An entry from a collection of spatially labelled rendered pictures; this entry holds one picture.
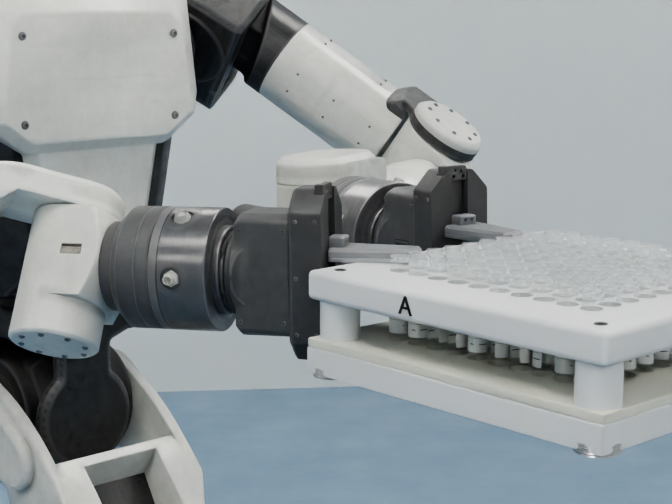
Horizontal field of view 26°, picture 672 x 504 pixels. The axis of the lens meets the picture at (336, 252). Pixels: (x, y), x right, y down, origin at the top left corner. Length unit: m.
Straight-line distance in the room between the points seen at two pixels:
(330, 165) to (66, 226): 0.28
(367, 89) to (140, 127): 0.26
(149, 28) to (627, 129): 3.52
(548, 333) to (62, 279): 0.37
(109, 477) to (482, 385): 0.63
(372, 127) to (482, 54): 3.18
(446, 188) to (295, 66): 0.44
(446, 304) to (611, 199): 3.95
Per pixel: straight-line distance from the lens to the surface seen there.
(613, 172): 4.80
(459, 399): 0.88
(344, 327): 0.96
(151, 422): 1.48
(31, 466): 1.39
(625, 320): 0.83
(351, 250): 0.99
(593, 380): 0.82
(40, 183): 1.06
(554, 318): 0.83
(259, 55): 1.51
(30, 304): 1.04
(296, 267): 0.99
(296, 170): 1.24
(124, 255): 1.02
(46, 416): 1.42
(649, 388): 0.87
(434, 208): 1.09
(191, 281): 1.00
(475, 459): 4.05
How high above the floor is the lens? 1.25
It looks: 10 degrees down
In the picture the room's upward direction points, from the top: straight up
